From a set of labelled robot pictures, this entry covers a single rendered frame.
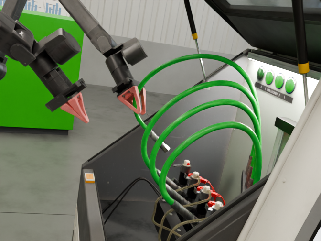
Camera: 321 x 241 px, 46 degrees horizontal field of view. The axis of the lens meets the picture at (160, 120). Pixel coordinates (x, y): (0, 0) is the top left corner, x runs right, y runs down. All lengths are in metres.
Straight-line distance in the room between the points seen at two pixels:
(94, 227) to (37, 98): 3.39
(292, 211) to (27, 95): 3.85
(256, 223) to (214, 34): 7.34
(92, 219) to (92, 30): 0.57
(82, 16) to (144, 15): 6.30
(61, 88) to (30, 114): 3.44
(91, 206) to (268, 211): 0.57
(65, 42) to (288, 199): 0.59
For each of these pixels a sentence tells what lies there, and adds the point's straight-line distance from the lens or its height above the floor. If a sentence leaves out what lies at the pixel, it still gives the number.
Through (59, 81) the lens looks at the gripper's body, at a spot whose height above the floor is 1.31.
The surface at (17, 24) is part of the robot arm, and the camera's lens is 0.97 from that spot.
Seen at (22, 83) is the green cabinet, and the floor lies 0.57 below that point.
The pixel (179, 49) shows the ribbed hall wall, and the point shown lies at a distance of 7.77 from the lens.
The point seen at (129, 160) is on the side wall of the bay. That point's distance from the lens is 1.39.
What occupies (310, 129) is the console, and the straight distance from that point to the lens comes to 0.71.
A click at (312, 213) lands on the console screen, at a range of 0.66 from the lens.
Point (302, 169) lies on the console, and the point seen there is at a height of 1.30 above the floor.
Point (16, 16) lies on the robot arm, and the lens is 1.46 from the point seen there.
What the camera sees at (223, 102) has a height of 1.35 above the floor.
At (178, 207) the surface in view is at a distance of 0.85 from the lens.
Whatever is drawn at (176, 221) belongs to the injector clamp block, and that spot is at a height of 0.98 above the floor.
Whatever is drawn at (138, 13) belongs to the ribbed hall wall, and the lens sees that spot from 7.57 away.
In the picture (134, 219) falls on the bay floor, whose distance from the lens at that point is 1.35.
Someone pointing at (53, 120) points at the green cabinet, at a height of 0.18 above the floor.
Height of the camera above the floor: 1.51
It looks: 15 degrees down
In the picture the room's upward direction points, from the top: 10 degrees clockwise
